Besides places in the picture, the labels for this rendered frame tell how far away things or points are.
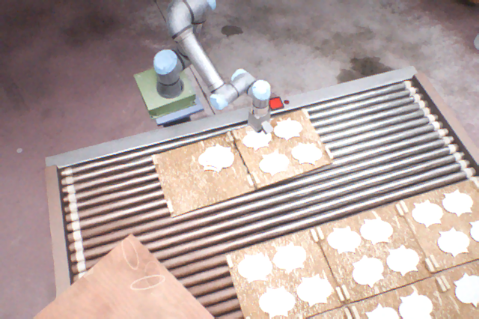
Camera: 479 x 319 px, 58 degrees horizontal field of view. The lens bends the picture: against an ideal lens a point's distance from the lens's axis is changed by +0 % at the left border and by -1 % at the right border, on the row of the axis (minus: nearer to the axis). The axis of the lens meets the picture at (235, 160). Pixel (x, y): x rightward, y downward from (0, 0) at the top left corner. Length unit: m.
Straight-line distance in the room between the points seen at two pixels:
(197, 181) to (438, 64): 2.74
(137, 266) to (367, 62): 2.83
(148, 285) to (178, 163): 0.63
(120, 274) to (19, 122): 2.22
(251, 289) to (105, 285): 0.59
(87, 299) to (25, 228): 1.53
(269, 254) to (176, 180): 0.56
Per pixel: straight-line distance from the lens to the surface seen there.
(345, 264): 1.96
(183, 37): 1.85
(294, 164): 2.13
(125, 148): 2.24
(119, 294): 1.81
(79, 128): 3.58
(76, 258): 2.04
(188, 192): 2.04
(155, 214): 2.03
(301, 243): 1.95
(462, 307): 2.07
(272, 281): 1.88
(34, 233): 3.24
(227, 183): 2.05
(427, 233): 2.13
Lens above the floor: 2.74
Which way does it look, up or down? 59 degrees down
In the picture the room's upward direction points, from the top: straight up
